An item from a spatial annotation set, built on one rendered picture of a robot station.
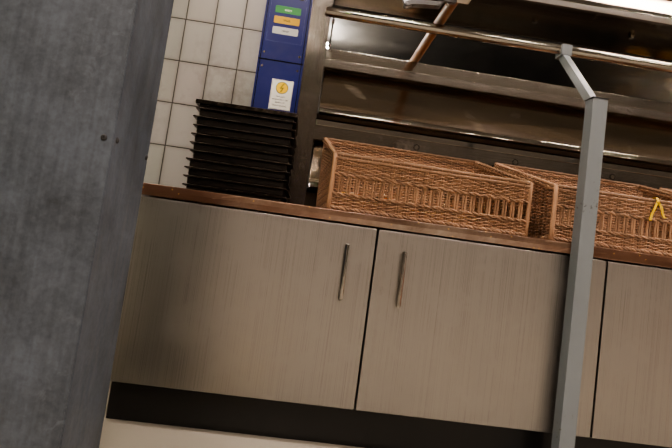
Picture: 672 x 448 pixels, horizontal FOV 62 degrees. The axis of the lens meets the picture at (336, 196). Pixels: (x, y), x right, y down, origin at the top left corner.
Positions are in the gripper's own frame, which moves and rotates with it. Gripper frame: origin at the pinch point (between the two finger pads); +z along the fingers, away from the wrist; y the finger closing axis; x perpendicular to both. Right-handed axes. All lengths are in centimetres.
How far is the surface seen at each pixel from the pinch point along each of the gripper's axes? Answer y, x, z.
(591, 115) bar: 29.0, 6.0, 36.4
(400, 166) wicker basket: 47.6, -4.5, -8.3
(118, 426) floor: 120, 1, -68
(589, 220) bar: 56, 6, 39
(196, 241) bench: 74, 1, -57
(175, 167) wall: 52, -53, -77
